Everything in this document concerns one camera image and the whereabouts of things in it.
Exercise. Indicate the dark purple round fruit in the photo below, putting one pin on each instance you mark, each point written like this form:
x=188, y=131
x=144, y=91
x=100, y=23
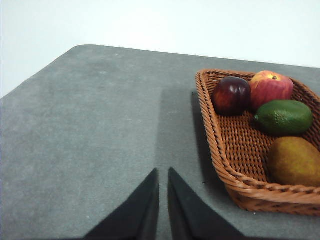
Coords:
x=231, y=96

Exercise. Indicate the red apple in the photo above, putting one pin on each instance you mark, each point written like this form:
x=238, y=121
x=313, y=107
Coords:
x=271, y=88

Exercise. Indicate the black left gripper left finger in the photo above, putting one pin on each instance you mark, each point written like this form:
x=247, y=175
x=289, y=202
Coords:
x=135, y=215

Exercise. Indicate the green avocado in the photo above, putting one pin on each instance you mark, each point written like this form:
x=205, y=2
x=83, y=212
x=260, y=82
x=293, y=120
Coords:
x=283, y=117

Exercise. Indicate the brown kiwifruit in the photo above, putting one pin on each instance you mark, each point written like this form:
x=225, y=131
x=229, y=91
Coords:
x=295, y=161

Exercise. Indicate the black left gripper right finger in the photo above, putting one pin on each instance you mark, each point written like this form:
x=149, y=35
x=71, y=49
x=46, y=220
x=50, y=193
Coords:
x=192, y=215

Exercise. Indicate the brown wicker basket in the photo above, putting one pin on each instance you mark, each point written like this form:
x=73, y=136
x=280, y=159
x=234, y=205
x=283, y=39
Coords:
x=237, y=155

